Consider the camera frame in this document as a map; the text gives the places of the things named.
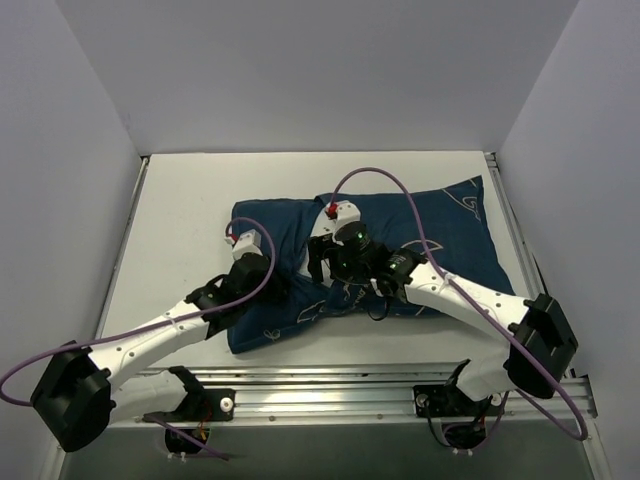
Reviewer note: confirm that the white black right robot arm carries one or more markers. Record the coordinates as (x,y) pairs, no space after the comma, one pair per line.
(541,343)

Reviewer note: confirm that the aluminium right side rail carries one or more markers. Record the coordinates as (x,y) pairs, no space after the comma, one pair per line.
(527,264)

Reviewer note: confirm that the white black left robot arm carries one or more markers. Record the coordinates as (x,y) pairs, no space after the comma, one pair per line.
(85,389)

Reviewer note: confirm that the aluminium rail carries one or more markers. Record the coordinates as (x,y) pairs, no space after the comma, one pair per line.
(527,264)
(138,187)

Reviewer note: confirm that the aluminium left side rail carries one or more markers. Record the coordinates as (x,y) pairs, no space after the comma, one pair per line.
(138,187)

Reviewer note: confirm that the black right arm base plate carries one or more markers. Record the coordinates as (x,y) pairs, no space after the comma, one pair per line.
(440,401)

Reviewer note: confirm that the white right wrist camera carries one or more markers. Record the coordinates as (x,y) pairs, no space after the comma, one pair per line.
(342,213)

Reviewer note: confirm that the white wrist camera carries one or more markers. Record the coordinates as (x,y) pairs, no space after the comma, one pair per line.
(342,213)
(248,242)

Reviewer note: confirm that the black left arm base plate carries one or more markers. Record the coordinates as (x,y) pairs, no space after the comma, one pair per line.
(210,405)

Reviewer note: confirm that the aluminium front rail frame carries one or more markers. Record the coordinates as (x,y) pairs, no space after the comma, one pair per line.
(355,423)

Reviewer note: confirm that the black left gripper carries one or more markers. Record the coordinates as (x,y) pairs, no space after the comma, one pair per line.
(273,286)

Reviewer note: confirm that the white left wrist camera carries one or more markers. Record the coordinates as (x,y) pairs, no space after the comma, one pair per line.
(248,242)

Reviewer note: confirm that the white pillow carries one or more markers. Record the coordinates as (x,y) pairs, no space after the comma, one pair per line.
(315,265)

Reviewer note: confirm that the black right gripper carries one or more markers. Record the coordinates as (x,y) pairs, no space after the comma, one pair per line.
(316,250)

